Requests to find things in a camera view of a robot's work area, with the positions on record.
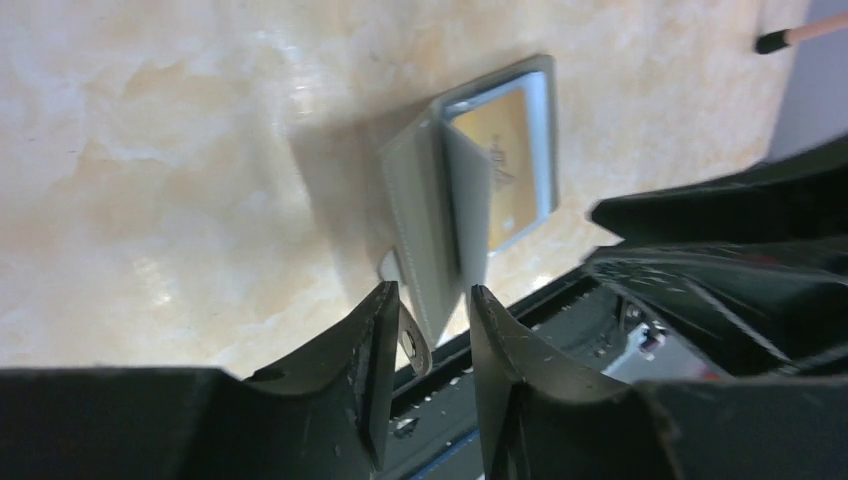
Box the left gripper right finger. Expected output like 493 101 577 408
468 284 848 480

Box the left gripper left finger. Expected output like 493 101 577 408
1 282 400 479

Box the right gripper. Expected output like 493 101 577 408
585 137 847 377

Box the grey card holder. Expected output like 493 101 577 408
378 54 559 376

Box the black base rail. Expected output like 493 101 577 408
376 271 629 479

